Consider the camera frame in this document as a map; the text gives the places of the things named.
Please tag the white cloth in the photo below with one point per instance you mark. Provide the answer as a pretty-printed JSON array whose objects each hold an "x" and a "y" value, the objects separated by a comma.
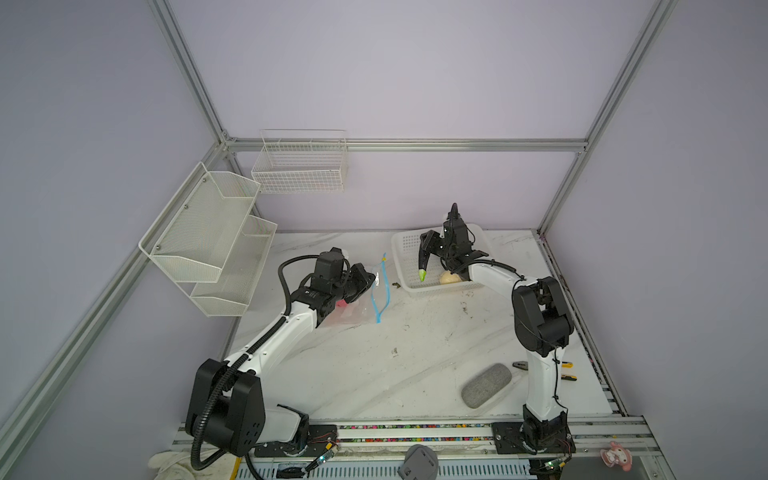
[{"x": 176, "y": 465}]

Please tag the cream toy potato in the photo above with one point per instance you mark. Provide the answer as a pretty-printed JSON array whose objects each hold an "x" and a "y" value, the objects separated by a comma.
[{"x": 447, "y": 278}]

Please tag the dark purple toy eggplant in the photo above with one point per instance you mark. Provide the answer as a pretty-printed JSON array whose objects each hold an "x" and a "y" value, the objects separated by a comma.
[{"x": 423, "y": 259}]

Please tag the pink plush toy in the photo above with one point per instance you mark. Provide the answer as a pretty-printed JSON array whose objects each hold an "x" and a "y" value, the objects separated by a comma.
[{"x": 617, "y": 456}]

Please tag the aluminium rail base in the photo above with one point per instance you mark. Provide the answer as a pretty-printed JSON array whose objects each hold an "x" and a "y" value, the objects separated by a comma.
[{"x": 584, "y": 437}]

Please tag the clear zip bag blue zipper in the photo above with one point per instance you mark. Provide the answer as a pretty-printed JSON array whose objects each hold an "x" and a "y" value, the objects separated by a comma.
[{"x": 369, "y": 308}]

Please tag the white plastic perforated basket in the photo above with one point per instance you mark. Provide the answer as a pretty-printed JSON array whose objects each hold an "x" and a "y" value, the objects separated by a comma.
[{"x": 405, "y": 249}]

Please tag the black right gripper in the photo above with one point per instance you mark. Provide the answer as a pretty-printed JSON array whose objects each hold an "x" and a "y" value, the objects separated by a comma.
[{"x": 430, "y": 240}]

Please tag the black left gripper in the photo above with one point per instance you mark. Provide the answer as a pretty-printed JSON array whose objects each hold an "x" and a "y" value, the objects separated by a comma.
[{"x": 364, "y": 280}]

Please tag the yellow handled pliers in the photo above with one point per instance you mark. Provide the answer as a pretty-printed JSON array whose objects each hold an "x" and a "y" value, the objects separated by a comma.
[{"x": 564, "y": 369}]

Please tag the grey plastic device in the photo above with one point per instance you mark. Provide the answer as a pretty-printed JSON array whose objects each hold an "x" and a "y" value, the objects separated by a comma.
[{"x": 420, "y": 463}]

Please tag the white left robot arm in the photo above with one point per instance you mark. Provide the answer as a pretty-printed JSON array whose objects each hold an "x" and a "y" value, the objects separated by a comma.
[{"x": 227, "y": 413}]

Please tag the white wire wall basket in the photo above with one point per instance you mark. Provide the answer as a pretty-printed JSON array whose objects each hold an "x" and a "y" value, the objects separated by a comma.
[{"x": 297, "y": 161}]

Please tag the white mesh two-tier shelf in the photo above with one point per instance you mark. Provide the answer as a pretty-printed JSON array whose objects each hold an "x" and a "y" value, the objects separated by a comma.
[{"x": 210, "y": 242}]

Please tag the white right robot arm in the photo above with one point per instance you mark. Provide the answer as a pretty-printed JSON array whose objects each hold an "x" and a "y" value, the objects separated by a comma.
[{"x": 542, "y": 324}]

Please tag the grey oval stone pad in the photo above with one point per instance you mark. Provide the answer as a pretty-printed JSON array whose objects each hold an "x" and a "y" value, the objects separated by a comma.
[{"x": 485, "y": 385}]

